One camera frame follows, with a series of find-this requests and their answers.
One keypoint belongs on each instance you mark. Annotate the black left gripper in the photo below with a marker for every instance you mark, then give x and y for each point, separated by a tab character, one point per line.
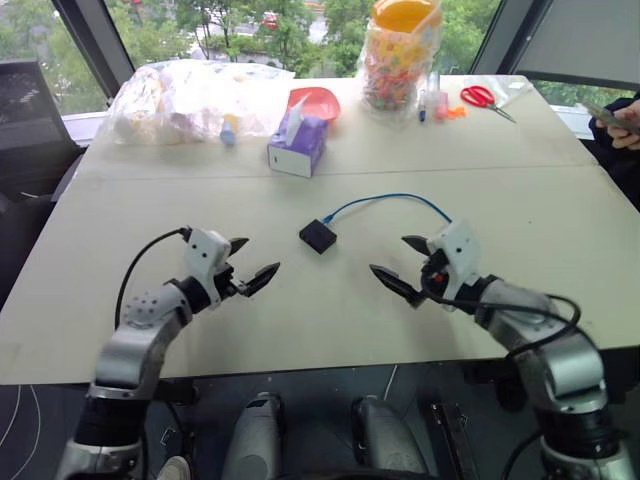
231	281

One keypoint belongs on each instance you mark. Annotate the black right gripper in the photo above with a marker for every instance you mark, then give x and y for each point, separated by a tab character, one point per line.
434	277

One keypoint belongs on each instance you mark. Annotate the grey smartphone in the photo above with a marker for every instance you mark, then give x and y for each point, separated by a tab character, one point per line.
607	116

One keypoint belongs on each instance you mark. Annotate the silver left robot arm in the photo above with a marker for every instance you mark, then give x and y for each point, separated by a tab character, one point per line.
134	334

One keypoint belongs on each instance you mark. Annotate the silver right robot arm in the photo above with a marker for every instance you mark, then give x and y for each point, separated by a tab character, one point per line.
560	350

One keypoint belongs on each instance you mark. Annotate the small black square box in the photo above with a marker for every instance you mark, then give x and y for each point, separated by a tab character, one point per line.
318	235

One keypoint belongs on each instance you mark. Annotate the person's bare hand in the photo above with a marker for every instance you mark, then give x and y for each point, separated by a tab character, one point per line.
627	131

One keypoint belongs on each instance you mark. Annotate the purple tissue box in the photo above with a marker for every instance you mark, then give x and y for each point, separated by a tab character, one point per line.
299	144

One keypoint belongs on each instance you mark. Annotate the small blue bottle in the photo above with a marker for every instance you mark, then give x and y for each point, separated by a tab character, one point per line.
229	134

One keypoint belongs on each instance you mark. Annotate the blue pen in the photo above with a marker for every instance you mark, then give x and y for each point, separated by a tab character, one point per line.
422	107

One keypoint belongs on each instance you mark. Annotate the small orange clips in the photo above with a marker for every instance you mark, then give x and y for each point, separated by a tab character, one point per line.
457	113

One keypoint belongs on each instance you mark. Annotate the pink tube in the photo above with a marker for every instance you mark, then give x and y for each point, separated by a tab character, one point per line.
440	100

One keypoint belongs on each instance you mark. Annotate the clear bag of white items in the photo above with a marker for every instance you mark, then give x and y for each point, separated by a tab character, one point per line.
185	102

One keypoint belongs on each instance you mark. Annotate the grey rounded robot leg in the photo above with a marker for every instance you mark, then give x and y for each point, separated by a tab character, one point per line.
257	435
387	440

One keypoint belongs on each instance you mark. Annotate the red plastic bowl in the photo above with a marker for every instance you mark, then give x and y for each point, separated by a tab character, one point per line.
320	102

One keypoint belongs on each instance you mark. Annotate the bagged jar of colourful sweets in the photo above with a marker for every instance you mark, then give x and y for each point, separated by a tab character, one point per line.
397	60

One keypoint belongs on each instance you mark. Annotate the small clear plastic bag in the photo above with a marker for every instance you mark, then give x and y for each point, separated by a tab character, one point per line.
515	90

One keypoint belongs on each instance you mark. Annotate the white shoe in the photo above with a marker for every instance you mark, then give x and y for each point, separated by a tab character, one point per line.
175	469

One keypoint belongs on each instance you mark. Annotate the person's dark sleeve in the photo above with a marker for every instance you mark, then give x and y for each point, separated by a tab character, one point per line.
617	170

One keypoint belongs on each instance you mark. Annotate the black mesh chair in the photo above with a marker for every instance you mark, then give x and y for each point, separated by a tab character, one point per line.
30	125

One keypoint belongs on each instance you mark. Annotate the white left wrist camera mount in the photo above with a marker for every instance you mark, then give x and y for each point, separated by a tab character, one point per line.
206	252

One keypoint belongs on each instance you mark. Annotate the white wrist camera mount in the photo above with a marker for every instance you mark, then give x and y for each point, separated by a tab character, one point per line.
206	252
457	250

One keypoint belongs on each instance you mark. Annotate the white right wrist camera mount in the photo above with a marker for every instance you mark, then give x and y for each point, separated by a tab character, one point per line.
457	250

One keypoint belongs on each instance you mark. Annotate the black metal bracket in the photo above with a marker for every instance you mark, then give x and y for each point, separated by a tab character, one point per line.
452	435

